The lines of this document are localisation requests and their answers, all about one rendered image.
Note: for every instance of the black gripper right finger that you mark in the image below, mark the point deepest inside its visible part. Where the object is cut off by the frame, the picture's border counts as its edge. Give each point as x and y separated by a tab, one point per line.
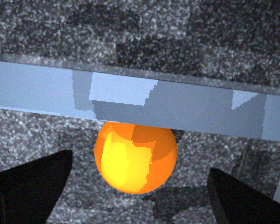
234	202

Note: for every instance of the orange ball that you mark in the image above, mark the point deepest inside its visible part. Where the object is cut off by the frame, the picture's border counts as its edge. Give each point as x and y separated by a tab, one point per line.
135	158

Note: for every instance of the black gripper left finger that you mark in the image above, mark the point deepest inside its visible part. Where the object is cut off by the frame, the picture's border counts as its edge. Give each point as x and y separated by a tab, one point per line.
29	192

